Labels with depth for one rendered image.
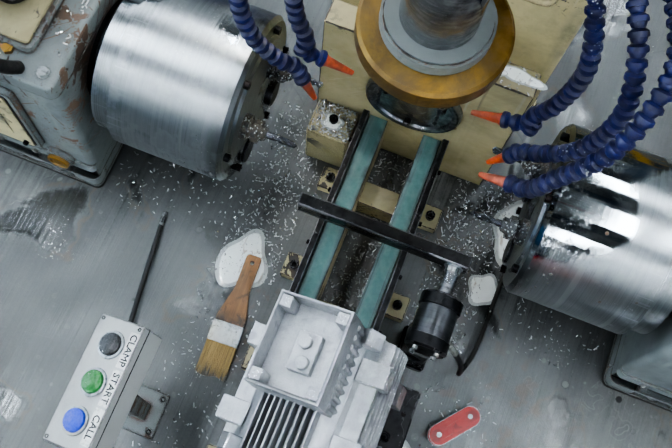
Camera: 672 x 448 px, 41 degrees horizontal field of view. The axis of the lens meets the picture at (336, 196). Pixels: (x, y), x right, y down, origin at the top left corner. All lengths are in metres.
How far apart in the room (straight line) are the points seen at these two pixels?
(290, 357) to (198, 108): 0.34
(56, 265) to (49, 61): 0.41
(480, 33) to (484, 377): 0.64
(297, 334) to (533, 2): 0.54
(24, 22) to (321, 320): 0.54
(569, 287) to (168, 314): 0.62
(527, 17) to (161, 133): 0.53
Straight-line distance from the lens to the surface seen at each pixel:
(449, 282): 1.24
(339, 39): 1.26
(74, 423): 1.17
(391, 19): 0.99
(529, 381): 1.47
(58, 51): 1.22
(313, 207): 1.24
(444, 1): 0.90
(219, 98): 1.17
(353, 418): 1.13
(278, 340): 1.13
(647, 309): 1.22
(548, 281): 1.20
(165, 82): 1.19
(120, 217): 1.50
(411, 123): 1.38
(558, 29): 1.30
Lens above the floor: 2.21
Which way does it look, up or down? 71 degrees down
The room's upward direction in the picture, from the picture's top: 10 degrees clockwise
